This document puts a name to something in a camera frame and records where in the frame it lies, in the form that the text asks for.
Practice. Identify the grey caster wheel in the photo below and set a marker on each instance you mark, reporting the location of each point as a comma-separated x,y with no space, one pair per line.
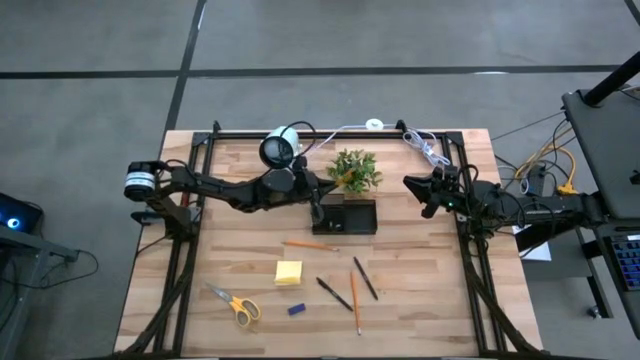
593,312

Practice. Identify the black pole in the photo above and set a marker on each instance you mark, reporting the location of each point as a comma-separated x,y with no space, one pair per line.
612,79

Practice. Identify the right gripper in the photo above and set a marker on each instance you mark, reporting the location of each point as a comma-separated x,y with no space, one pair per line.
447,200

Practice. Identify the black mesh desk organizer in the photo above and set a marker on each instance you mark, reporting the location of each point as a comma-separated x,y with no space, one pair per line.
357,217

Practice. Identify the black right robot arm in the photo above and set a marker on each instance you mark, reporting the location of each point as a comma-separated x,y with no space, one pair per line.
550,205

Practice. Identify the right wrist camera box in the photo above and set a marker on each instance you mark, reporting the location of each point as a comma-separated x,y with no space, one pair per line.
446,179

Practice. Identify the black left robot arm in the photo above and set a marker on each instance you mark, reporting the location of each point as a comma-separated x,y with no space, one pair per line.
225,190

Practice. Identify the black pen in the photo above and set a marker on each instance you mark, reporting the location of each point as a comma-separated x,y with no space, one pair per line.
366,278
334,294

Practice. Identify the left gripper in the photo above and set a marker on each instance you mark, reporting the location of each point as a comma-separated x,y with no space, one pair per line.
306,187

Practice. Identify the black aluminium table frame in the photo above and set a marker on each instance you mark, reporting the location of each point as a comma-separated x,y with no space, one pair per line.
240,135

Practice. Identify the small green potted plant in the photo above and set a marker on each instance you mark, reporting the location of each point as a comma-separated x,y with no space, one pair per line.
362,167

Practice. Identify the black equipment cart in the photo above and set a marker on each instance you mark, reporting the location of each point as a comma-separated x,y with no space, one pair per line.
610,150

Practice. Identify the black power adapter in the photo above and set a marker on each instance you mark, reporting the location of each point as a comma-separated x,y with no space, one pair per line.
539,182

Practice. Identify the backlit black keyboard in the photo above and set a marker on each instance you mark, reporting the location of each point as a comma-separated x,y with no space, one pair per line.
627,260

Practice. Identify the yellow sticky note pad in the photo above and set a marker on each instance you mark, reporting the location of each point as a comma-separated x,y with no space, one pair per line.
288,272

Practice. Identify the grey side desk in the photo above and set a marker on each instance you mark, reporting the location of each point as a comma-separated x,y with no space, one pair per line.
25,240

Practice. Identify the black diagonal support bar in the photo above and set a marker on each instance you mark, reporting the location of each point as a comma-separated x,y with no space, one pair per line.
540,241

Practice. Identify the white paper sheet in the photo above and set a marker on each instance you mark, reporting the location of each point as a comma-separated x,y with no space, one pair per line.
537,252

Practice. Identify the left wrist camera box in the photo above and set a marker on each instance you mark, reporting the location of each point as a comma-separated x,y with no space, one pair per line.
300,164

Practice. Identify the black computer with blue light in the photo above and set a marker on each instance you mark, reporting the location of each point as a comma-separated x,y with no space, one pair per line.
20,215

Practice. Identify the orange pencil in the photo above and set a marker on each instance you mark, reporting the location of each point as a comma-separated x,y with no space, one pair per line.
355,300
300,244
345,178

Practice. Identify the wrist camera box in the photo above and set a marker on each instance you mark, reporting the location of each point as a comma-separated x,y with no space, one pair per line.
446,179
300,164

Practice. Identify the blue eraser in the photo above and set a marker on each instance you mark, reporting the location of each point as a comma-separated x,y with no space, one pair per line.
297,309

